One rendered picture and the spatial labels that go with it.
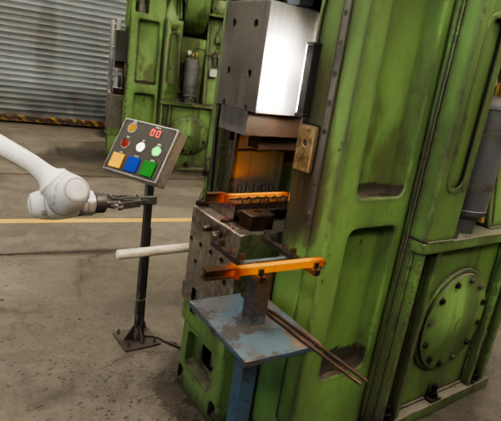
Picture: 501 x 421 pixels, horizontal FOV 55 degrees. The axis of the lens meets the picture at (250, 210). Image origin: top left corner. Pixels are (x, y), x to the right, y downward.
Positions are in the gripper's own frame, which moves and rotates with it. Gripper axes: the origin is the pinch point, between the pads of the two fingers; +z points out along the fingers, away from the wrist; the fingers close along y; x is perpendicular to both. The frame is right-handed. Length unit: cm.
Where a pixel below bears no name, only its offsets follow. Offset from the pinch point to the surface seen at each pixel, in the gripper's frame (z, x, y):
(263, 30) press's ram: 35, 66, 10
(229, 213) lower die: 34.8, -5.7, 4.1
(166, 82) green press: 215, 20, -445
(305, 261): 27, -3, 61
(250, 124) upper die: 36.7, 31.6, 7.5
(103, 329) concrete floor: 13, -100, -74
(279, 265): 17, -3, 60
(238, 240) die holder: 28.8, -10.5, 21.3
